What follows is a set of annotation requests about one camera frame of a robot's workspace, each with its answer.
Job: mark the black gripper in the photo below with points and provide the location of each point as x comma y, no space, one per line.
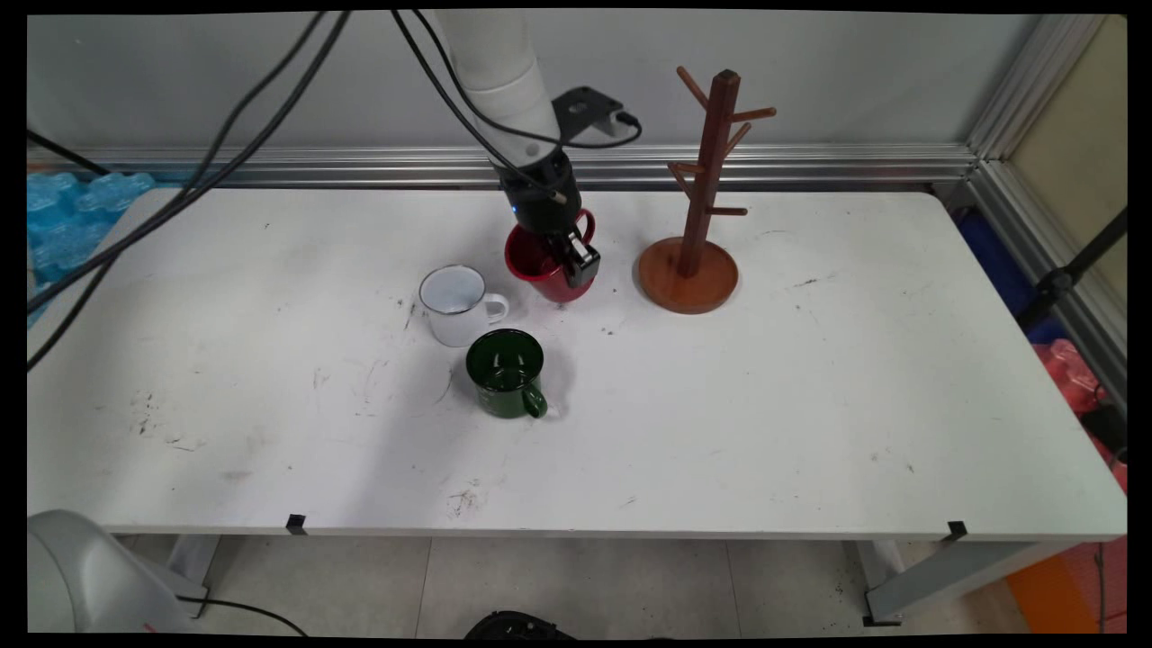
540,202

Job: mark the red ceramic mug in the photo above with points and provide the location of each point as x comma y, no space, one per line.
553,279

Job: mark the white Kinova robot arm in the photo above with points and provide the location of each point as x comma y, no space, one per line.
499,81

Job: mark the grey robot base cover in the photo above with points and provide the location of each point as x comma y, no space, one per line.
72,576

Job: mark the white enamel mug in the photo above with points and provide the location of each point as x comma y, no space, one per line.
454,306

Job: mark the brown wooden mug tree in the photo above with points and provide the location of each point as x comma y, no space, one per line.
688,279

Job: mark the dark green enamel mug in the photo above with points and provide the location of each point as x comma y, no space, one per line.
504,373

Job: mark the black round floor object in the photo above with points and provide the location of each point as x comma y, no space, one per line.
517,625

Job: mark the black tape strip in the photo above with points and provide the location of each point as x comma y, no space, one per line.
956,531
295,523

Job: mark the blue plastic bin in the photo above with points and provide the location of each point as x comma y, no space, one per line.
994,261

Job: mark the grey metal table leg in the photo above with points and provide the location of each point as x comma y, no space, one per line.
945,576
184,562

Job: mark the blue bubble wrap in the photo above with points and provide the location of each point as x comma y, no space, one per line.
63,225

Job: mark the black tripod leg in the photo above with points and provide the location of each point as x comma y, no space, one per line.
1075,265

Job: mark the thin black slanted rod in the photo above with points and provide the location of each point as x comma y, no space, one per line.
67,150

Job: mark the red plastic bag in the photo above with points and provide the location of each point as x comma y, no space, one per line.
1075,378

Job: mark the orange box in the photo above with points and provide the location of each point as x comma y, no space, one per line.
1053,594

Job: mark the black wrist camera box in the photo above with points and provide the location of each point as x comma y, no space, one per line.
585,110

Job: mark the horizontal aluminium frame rail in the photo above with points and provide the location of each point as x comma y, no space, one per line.
360,166

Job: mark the slanted aluminium frame profile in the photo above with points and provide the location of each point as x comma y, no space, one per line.
1044,180

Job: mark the beige wall panel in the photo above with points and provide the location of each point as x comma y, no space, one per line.
1080,126

